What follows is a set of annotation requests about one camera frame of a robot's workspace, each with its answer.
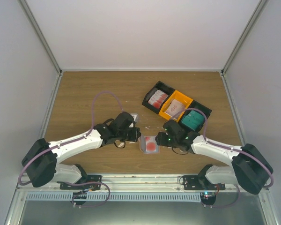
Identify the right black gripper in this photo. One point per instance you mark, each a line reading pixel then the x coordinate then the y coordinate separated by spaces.
pixel 161 141

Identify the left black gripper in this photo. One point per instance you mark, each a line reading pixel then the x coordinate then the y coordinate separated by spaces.
pixel 136 134

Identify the pink clear card holder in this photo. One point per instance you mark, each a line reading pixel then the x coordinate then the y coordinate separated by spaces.
pixel 142 146

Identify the white red card orange bin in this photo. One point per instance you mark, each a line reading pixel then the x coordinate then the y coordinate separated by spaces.
pixel 174 107

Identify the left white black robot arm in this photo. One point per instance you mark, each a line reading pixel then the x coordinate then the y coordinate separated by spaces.
pixel 43 162

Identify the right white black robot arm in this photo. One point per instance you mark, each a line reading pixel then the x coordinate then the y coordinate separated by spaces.
pixel 244 165

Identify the teal card stack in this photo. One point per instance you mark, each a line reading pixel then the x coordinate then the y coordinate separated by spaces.
pixel 193 120

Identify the white red cards far bin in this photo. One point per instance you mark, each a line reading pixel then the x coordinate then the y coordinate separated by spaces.
pixel 157 99

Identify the orange bin middle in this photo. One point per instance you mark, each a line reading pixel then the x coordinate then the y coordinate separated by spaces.
pixel 181 98

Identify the black bin near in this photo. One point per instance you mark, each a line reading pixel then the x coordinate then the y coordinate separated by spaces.
pixel 200 107

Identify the black bin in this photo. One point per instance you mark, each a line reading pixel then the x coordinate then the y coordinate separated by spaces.
pixel 158 86
pixel 200 107

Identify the black bin far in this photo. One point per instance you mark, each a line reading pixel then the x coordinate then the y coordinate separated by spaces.
pixel 158 86

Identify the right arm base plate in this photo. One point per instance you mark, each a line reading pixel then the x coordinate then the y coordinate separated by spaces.
pixel 194 182

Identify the aluminium mounting rail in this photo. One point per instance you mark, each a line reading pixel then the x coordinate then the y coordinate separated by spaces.
pixel 123 183

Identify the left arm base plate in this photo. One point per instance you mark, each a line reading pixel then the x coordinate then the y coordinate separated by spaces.
pixel 91 182

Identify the grey slotted cable duct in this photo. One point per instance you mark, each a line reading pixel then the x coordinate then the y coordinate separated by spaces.
pixel 120 197

